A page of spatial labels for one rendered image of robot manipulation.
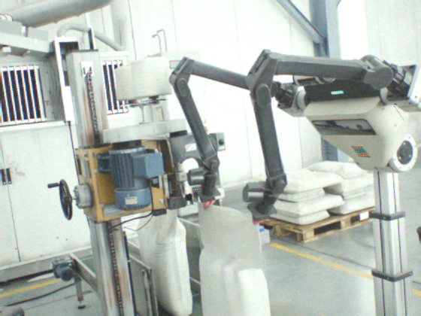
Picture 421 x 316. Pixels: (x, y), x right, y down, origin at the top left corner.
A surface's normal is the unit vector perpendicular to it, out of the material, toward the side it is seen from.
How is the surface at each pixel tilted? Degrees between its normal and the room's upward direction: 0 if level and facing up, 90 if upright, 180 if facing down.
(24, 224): 90
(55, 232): 90
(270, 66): 119
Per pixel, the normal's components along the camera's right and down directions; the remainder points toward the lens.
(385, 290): -0.87, 0.15
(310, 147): 0.48, 0.04
